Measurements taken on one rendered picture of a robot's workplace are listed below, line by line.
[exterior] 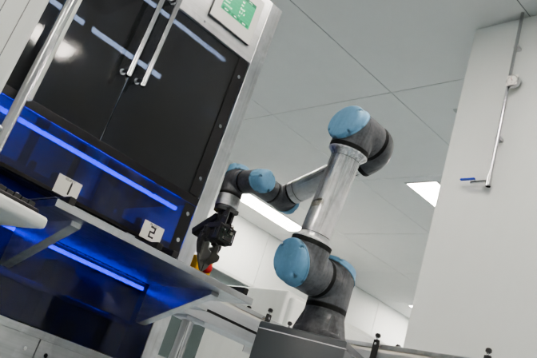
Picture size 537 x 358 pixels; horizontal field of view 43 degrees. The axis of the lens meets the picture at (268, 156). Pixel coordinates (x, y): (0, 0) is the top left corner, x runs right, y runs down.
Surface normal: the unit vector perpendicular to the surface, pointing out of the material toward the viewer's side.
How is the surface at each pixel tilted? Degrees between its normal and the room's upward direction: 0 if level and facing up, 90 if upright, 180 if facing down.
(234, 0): 90
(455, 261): 90
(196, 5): 90
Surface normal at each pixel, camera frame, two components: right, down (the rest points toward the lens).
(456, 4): -0.30, 0.88
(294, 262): -0.70, -0.36
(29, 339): 0.68, -0.08
